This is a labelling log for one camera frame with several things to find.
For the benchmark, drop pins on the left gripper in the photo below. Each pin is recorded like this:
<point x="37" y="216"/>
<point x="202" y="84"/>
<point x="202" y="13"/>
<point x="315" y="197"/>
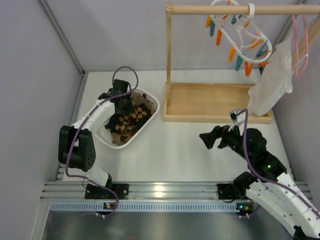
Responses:
<point x="124" y="109"/>

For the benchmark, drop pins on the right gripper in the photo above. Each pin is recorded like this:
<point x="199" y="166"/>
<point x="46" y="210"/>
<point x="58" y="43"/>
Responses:
<point x="222" y="137"/>

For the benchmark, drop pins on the brown argyle sock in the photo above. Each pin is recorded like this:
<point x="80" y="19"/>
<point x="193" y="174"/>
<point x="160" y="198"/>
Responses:
<point x="124" y="105"/>
<point x="127" y="123"/>

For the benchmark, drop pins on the white clip sock hanger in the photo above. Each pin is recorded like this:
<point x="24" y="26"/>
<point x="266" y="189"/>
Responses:
<point x="248" y="44"/>

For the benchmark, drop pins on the tan brown sock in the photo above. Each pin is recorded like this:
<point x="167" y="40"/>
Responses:
<point x="138" y="100"/>

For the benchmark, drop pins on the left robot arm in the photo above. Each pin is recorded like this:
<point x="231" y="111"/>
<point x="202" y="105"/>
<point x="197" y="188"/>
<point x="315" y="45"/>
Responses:
<point x="76" y="148"/>

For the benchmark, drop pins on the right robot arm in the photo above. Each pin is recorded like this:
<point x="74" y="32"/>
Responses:
<point x="267" y="182"/>

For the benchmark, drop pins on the argyle socks in basket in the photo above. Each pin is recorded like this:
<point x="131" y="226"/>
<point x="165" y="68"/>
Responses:
<point x="121" y="139"/>

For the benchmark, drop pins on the pink clothes hanger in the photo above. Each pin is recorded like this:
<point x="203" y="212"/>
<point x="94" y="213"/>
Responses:
<point x="301" y="52"/>

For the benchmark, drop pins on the wooden clothes rack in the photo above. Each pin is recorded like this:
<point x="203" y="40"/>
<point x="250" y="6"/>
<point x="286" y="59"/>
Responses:
<point x="209" y="102"/>

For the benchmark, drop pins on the white plastic laundry basket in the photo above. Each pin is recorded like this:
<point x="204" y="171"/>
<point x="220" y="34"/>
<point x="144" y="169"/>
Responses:
<point x="104" y="135"/>

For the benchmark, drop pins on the white cloth garment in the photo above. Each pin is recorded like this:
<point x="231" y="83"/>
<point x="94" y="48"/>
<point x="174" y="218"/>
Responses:
<point x="275" y="81"/>

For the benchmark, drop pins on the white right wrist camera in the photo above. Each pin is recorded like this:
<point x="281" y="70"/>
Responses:
<point x="238" y="117"/>

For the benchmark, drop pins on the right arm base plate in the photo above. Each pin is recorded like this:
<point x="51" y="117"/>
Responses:
<point x="227" y="192"/>

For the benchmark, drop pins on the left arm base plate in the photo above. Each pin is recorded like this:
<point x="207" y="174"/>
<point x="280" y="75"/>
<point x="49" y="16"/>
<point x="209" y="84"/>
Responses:
<point x="93" y="192"/>

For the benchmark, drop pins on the aluminium mounting rail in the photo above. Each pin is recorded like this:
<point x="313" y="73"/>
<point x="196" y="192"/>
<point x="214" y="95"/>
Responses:
<point x="145" y="197"/>

